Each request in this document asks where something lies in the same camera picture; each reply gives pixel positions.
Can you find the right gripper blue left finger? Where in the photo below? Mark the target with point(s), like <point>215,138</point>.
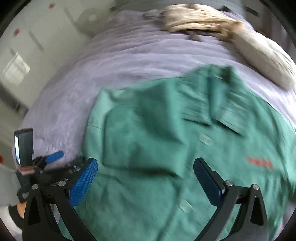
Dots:
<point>39,222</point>

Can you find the cream satin pillow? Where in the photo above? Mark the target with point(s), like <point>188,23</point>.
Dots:
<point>268,57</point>

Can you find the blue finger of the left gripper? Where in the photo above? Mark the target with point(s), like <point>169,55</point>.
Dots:
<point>54,157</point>

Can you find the white wardrobe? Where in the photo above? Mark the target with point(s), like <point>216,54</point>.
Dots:
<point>40,40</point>

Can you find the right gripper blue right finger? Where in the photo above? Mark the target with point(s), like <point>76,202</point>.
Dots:
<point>251,219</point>

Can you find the lavender plush bedspread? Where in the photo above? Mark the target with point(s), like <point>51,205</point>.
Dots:
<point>132,47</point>

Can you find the beige crumpled blanket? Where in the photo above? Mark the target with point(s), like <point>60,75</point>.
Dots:
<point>196,20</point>

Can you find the white electric fan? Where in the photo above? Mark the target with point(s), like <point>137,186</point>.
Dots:
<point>88,22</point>

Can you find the green work shirt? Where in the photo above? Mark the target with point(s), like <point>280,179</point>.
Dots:
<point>146,138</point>

